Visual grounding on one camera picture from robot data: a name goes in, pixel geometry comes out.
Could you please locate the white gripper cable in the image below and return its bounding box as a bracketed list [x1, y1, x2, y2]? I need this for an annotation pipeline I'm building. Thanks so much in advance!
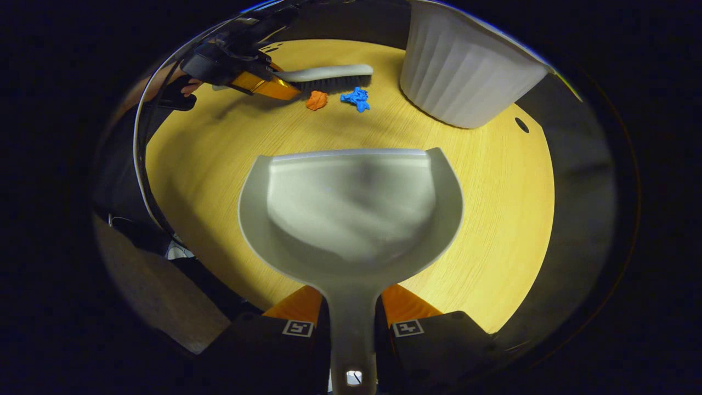
[133, 33, 231, 234]

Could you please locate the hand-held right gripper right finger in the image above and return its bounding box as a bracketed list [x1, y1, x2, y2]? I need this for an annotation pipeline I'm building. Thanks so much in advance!
[375, 284, 497, 395]

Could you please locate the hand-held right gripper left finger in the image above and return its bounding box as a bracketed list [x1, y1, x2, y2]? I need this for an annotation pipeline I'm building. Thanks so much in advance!
[203, 284, 331, 395]

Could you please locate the white ribbed garbage bin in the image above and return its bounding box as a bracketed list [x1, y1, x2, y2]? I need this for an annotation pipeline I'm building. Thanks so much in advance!
[399, 0, 552, 130]

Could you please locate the small grey dustpan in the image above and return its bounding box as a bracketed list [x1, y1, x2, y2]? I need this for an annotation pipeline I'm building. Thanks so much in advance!
[238, 147, 465, 395]

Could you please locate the blue paper scrap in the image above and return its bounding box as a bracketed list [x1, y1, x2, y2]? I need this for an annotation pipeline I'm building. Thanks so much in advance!
[340, 86, 371, 114]

